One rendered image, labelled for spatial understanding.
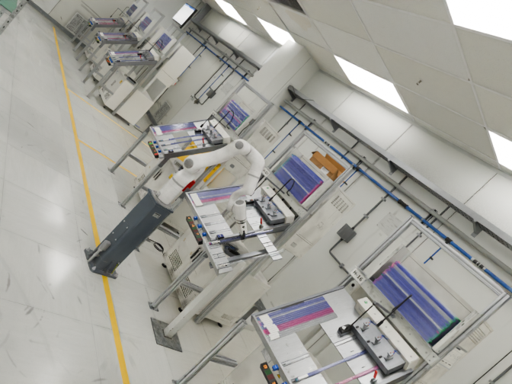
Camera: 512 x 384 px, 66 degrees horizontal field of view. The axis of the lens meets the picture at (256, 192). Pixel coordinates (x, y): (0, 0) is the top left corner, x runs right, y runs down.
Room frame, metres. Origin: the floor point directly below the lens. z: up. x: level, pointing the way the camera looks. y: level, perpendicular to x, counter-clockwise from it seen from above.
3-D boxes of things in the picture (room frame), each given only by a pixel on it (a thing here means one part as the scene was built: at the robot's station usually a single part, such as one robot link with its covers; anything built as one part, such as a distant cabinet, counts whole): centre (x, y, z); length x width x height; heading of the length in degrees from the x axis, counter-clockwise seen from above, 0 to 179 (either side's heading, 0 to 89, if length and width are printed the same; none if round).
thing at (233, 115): (4.76, 0.70, 0.95); 1.35 x 0.82 x 1.90; 132
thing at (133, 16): (9.28, 4.87, 0.95); 1.37 x 0.82 x 1.90; 132
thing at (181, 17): (7.04, 3.03, 2.10); 0.58 x 0.14 x 0.41; 42
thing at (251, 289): (3.67, -0.26, 0.31); 0.70 x 0.65 x 0.62; 42
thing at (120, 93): (7.13, 2.92, 0.95); 1.36 x 0.82 x 1.90; 132
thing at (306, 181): (3.55, -0.21, 1.52); 0.51 x 0.13 x 0.27; 42
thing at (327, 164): (3.83, -0.35, 1.82); 0.68 x 0.30 x 0.20; 42
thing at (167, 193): (2.88, 0.46, 0.79); 0.19 x 0.19 x 0.18
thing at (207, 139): (4.61, 0.84, 0.66); 1.01 x 0.73 x 1.31; 132
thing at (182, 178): (2.91, 0.46, 1.00); 0.19 x 0.12 x 0.24; 168
